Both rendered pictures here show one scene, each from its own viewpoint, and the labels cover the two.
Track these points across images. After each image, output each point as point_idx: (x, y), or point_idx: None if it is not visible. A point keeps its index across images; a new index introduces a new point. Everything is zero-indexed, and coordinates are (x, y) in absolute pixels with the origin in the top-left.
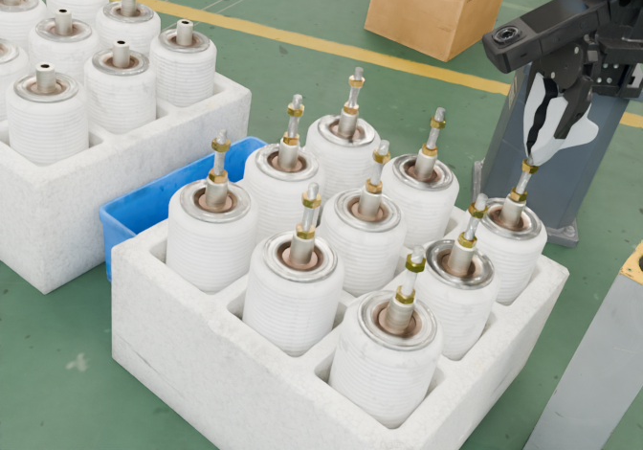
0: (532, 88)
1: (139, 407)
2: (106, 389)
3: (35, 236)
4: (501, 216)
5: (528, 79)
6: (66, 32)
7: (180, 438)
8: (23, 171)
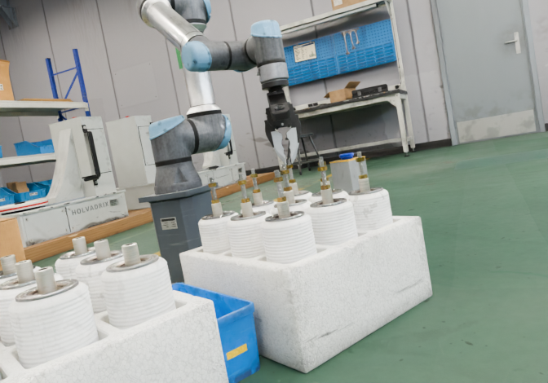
0: (272, 138)
1: (348, 358)
2: (334, 371)
3: (218, 356)
4: (294, 193)
5: (268, 138)
6: (34, 276)
7: (370, 342)
8: (192, 306)
